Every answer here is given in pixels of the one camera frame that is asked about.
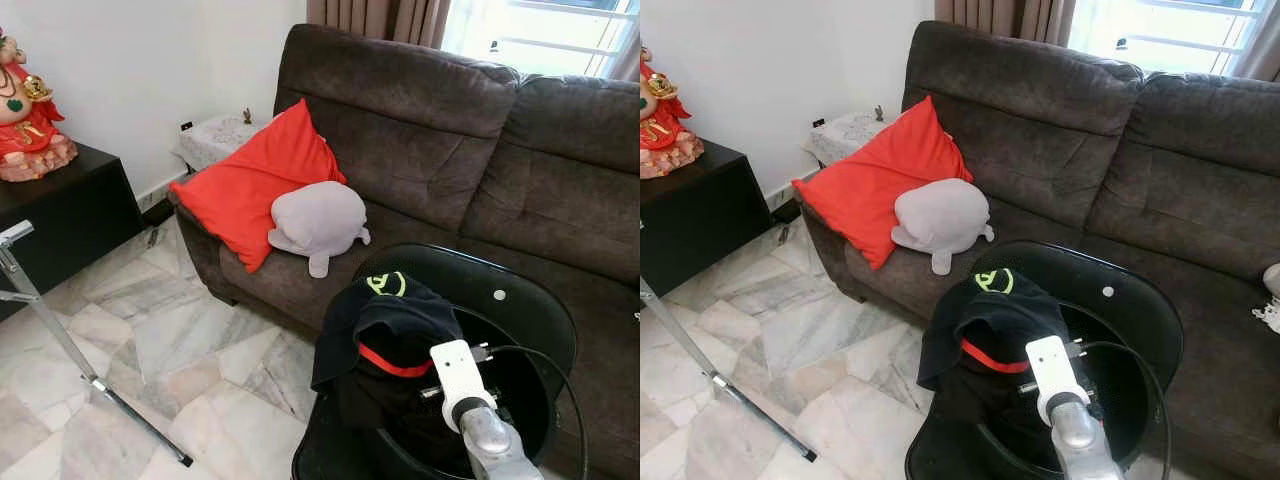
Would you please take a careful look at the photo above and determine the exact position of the black shirt red trim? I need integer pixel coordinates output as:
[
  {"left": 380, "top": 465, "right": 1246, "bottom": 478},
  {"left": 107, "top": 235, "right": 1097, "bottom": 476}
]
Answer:
[
  {"left": 310, "top": 268, "right": 466, "bottom": 471},
  {"left": 915, "top": 265, "right": 1071, "bottom": 461}
]

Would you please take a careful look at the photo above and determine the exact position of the long black tv console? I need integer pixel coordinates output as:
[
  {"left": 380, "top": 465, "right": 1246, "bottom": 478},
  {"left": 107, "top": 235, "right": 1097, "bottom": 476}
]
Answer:
[
  {"left": 0, "top": 143, "right": 148, "bottom": 323},
  {"left": 640, "top": 138, "right": 773, "bottom": 299}
]

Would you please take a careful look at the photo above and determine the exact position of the silver metal clothes rack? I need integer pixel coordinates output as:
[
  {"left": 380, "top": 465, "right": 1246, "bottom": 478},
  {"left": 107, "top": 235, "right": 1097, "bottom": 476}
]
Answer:
[
  {"left": 0, "top": 220, "right": 194, "bottom": 469},
  {"left": 640, "top": 275, "right": 819, "bottom": 463}
]

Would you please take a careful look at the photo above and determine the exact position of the red gold deity figurine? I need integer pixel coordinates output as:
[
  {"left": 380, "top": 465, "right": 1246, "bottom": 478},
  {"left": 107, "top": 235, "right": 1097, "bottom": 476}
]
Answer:
[
  {"left": 0, "top": 28, "right": 79, "bottom": 184},
  {"left": 640, "top": 45, "right": 705, "bottom": 181}
]

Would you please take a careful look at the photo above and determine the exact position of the black plastic laundry basket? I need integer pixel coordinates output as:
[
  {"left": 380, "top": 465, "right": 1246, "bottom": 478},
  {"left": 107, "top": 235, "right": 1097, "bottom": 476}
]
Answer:
[
  {"left": 905, "top": 240, "right": 1186, "bottom": 480},
  {"left": 292, "top": 243, "right": 579, "bottom": 480}
]

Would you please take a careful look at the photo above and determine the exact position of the dark brown fabric sofa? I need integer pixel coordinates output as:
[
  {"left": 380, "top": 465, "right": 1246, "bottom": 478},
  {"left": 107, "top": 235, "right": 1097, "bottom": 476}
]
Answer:
[
  {"left": 795, "top": 20, "right": 1280, "bottom": 480},
  {"left": 168, "top": 22, "right": 641, "bottom": 480}
]

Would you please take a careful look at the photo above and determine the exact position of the brown curtain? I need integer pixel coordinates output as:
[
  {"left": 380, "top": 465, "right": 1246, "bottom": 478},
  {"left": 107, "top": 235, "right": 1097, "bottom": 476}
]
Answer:
[
  {"left": 306, "top": 0, "right": 451, "bottom": 49},
  {"left": 935, "top": 0, "right": 1079, "bottom": 46},
  {"left": 608, "top": 25, "right": 641, "bottom": 83},
  {"left": 1232, "top": 5, "right": 1280, "bottom": 83}
]

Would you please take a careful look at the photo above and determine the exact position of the white lace covered side table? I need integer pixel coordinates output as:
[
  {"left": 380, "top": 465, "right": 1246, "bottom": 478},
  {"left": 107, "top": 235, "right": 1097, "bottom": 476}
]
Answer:
[
  {"left": 172, "top": 112, "right": 273, "bottom": 173},
  {"left": 803, "top": 110, "right": 898, "bottom": 168}
]

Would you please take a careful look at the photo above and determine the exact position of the red square cushion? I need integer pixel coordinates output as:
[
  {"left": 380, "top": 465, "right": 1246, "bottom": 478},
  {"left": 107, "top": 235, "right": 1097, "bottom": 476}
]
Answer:
[
  {"left": 168, "top": 98, "right": 348, "bottom": 274},
  {"left": 792, "top": 95, "right": 974, "bottom": 271}
]

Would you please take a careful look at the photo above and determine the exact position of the grey plush toy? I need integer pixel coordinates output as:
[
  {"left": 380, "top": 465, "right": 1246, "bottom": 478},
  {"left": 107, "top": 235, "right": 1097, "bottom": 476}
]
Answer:
[
  {"left": 267, "top": 180, "right": 371, "bottom": 279},
  {"left": 890, "top": 178, "right": 996, "bottom": 276}
]

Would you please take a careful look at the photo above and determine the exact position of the white lace doily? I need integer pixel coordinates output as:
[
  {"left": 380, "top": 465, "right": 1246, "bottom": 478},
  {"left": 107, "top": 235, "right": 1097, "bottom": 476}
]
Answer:
[{"left": 1252, "top": 262, "right": 1280, "bottom": 336}]

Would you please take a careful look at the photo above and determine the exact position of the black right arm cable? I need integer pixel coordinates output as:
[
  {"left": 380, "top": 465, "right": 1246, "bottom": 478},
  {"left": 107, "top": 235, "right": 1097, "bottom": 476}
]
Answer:
[
  {"left": 1078, "top": 338, "right": 1177, "bottom": 480},
  {"left": 480, "top": 343, "right": 591, "bottom": 480}
]

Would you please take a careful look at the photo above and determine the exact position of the bright window white frame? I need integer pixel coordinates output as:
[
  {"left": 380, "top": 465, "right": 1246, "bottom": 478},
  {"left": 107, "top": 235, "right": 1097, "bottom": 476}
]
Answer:
[
  {"left": 1068, "top": 0, "right": 1280, "bottom": 76},
  {"left": 440, "top": 0, "right": 641, "bottom": 79}
]

